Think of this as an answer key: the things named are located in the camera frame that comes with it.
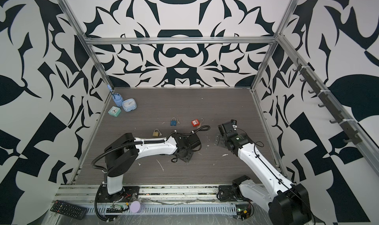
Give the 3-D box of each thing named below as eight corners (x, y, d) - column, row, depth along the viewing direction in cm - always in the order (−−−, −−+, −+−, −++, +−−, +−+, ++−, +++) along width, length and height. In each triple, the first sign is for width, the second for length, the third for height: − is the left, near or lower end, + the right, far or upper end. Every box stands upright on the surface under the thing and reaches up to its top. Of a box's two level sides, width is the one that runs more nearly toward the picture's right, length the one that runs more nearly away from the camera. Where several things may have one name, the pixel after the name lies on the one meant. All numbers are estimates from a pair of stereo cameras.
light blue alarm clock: (125, 113, 107) (123, 110, 104) (122, 103, 112) (120, 100, 110) (138, 109, 109) (137, 106, 107) (135, 99, 115) (133, 96, 112)
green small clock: (109, 114, 107) (107, 112, 105) (114, 108, 111) (112, 105, 108) (117, 117, 106) (115, 114, 103) (122, 110, 109) (120, 108, 107)
